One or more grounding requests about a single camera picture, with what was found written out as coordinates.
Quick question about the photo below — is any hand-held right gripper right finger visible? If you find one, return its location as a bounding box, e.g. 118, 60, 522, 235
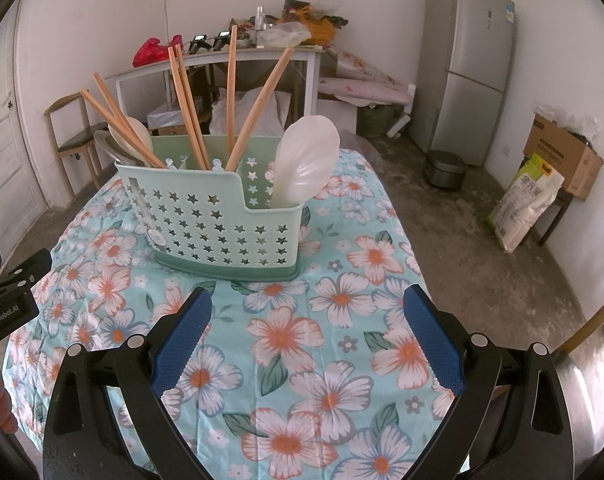
403, 285, 576, 480

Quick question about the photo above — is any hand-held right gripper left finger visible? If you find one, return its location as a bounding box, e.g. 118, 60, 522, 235
43, 287, 213, 480

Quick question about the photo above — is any green plastic utensil basket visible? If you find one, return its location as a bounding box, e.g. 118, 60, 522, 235
114, 134, 303, 281

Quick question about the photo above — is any small white spoon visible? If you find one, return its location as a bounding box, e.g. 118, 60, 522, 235
108, 116, 153, 167

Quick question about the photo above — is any white rice paddle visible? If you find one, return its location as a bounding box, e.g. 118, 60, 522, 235
269, 115, 341, 209

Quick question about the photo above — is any set of wooden chopsticks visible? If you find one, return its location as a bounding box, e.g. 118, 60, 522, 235
80, 24, 295, 172

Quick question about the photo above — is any white door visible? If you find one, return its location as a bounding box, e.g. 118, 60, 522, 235
0, 15, 50, 241

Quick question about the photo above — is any wooden chair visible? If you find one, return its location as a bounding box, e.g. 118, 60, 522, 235
43, 92, 110, 198

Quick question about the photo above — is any white and green rice sack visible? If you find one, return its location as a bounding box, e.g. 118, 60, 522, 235
486, 152, 566, 254

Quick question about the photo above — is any metal rice cooker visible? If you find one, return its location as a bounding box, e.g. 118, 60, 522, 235
423, 149, 468, 191

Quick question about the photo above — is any dark stool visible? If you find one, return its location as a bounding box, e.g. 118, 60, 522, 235
536, 191, 575, 247

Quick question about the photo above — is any plastic-wrapped white pack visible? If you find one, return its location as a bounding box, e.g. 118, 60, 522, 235
147, 102, 205, 133

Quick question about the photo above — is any clear plastic sheet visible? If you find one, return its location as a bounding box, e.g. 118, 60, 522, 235
339, 130, 383, 161

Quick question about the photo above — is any large cardboard box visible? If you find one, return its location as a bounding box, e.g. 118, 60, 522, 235
523, 112, 604, 202

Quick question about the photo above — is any white board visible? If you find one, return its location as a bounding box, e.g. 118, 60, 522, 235
316, 100, 357, 133

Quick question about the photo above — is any red plastic bag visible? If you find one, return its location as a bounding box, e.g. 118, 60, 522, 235
133, 35, 183, 67

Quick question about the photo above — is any clear plastic bag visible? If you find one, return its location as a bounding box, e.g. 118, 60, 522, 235
534, 104, 600, 143

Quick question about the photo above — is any floral folding bed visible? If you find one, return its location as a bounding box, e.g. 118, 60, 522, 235
318, 49, 417, 111

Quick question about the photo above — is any grey refrigerator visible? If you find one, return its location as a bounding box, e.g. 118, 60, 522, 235
407, 0, 516, 167

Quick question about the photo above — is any white plastic bag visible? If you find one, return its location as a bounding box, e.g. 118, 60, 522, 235
257, 22, 313, 48

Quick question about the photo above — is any yellow bag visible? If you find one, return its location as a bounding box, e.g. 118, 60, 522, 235
302, 10, 339, 46

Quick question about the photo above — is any white metal-frame table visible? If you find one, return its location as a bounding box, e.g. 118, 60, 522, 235
104, 44, 325, 136

